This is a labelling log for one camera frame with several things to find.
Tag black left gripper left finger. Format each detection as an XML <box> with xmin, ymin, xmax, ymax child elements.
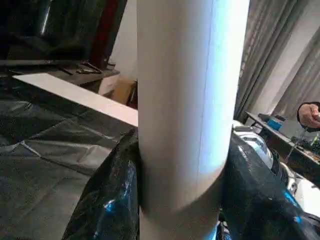
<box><xmin>61</xmin><ymin>128</ymin><xmax>141</xmax><ymax>240</ymax></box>

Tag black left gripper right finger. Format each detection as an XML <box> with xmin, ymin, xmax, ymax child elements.
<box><xmin>220</xmin><ymin>135</ymin><xmax>320</xmax><ymax>240</ymax></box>

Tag white plastic table leg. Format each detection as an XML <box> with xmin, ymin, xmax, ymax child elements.
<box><xmin>136</xmin><ymin>0</ymin><xmax>251</xmax><ymax>240</ymax></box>

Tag bystander bare hand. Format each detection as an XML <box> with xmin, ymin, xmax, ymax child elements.
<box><xmin>298</xmin><ymin>101</ymin><xmax>320</xmax><ymax>130</ymax></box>

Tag dark work desk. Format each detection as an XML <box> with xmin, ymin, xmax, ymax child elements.
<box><xmin>244</xmin><ymin>110</ymin><xmax>320</xmax><ymax>182</ymax></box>

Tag black mat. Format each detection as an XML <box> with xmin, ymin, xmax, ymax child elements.
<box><xmin>0</xmin><ymin>72</ymin><xmax>139</xmax><ymax>240</ymax></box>

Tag small blue box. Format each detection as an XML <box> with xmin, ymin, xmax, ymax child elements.
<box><xmin>266</xmin><ymin>118</ymin><xmax>283</xmax><ymax>130</ymax></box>

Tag brown cardboard box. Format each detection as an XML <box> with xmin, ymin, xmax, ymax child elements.
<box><xmin>113</xmin><ymin>77</ymin><xmax>138</xmax><ymax>106</ymax></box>

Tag white side table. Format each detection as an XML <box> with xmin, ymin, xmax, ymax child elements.
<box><xmin>11</xmin><ymin>72</ymin><xmax>140</xmax><ymax>126</ymax></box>

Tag brown low console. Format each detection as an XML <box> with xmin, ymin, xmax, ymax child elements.
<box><xmin>0</xmin><ymin>59</ymin><xmax>121</xmax><ymax>87</ymax></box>

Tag grey curtain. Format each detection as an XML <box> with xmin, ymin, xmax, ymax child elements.
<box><xmin>234</xmin><ymin>0</ymin><xmax>320</xmax><ymax>122</ymax></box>

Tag black flat screen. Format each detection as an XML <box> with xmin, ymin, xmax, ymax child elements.
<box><xmin>0</xmin><ymin>0</ymin><xmax>100</xmax><ymax>65</ymax></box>

